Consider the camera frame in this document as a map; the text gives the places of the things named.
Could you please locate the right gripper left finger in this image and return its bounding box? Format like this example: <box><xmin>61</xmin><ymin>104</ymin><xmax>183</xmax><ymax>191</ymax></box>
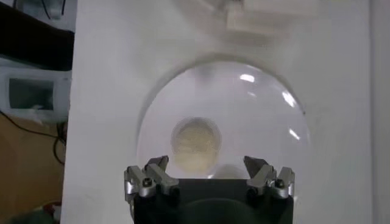
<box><xmin>123</xmin><ymin>155</ymin><xmax>180</xmax><ymax>203</ymax></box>

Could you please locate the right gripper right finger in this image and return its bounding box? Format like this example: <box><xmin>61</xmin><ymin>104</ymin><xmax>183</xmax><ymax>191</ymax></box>
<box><xmin>243</xmin><ymin>155</ymin><xmax>296</xmax><ymax>201</ymax></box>

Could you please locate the perforated steel steamer basket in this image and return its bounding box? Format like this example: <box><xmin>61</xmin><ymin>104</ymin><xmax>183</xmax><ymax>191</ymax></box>
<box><xmin>227</xmin><ymin>0</ymin><xmax>308</xmax><ymax>33</ymax></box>

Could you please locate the white round plate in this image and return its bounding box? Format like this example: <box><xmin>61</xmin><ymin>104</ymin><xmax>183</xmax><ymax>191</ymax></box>
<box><xmin>136</xmin><ymin>59</ymin><xmax>311</xmax><ymax>180</ymax></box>

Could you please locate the white device with dark window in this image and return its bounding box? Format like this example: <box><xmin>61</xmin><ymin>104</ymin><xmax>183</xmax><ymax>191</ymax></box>
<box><xmin>0</xmin><ymin>68</ymin><xmax>73</xmax><ymax>123</ymax></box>

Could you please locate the black floor cable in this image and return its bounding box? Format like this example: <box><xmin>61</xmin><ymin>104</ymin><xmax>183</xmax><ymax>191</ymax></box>
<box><xmin>0</xmin><ymin>110</ymin><xmax>67</xmax><ymax>166</ymax></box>

